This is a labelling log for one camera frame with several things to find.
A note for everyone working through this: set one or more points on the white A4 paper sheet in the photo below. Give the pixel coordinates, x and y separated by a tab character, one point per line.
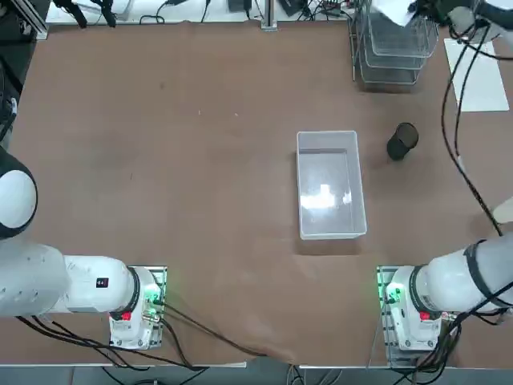
394	10

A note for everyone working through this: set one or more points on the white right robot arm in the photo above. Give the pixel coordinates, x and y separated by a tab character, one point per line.
449	280

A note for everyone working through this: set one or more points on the aluminium frame rail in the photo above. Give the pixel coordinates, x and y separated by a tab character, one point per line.
36	28

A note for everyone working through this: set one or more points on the flat white board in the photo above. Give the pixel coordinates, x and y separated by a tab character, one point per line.
487	88

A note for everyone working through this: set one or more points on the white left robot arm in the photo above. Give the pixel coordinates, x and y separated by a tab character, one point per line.
88	284

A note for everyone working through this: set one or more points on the camera mount post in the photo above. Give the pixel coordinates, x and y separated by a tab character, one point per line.
268	18

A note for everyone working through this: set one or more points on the translucent plastic bin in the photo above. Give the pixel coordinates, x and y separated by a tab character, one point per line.
326	138

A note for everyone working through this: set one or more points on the black mesh pen cup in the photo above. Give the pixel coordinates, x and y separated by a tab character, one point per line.
401	150

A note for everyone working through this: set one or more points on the metal mesh file organizer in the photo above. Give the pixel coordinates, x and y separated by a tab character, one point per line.
397	48

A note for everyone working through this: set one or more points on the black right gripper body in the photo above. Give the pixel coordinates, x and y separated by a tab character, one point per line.
431	10

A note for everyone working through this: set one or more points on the black tripod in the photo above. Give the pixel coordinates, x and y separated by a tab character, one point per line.
80	16

